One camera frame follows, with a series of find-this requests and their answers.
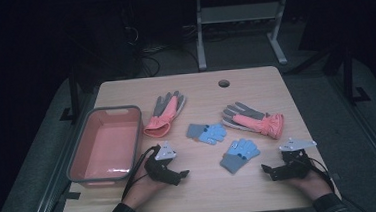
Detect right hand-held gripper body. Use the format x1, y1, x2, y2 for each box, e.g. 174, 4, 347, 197
277, 135, 320, 182

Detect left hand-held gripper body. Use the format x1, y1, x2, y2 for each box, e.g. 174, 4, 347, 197
141, 140, 183, 189

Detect blue knit glove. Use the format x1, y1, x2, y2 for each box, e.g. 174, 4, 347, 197
217, 136, 263, 176
185, 120, 229, 148

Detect pink and grey glove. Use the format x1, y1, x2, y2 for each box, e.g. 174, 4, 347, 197
140, 89, 190, 140
221, 97, 287, 145

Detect pink plastic basket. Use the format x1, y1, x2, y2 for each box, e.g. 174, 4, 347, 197
62, 103, 148, 191

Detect person's right hand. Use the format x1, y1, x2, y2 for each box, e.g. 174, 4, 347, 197
288, 166, 335, 203

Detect person's left hand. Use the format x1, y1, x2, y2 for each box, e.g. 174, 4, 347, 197
119, 166, 171, 212

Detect black tape strip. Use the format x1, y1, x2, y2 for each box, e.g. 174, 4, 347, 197
62, 191, 82, 202

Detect round table grommet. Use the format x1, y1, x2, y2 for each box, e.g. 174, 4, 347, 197
217, 78, 232, 89

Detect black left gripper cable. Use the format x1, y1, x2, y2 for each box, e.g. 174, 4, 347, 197
117, 144, 163, 203

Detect black floor cables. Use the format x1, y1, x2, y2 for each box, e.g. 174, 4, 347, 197
137, 40, 202, 79

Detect white metal desk frame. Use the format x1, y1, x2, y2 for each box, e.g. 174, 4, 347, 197
193, 0, 295, 72

